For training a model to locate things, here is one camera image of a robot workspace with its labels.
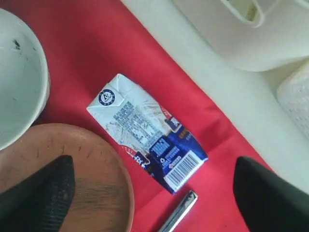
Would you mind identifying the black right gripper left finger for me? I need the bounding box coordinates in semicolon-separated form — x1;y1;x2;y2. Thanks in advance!
0;155;75;232

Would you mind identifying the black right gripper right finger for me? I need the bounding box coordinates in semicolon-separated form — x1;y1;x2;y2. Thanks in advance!
233;156;309;232

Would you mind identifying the brown wooden plate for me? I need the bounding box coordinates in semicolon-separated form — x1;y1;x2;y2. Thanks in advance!
0;123;134;232

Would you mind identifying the silver table knife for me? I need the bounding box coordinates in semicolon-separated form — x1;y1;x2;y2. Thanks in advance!
158;190;198;232

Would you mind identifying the white perforated plastic basket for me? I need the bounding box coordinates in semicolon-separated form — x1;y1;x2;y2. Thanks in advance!
277;63;309;138

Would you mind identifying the white ceramic bowl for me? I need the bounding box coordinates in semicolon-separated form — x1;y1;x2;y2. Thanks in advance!
0;9;50;149

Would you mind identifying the blue white milk carton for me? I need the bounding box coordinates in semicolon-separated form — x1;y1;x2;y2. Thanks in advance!
87;74;208;193

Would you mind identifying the red table cloth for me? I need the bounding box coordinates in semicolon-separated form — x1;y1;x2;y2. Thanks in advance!
0;0;262;232

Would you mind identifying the cream plastic bin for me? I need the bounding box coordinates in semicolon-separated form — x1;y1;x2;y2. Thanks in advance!
174;0;309;72

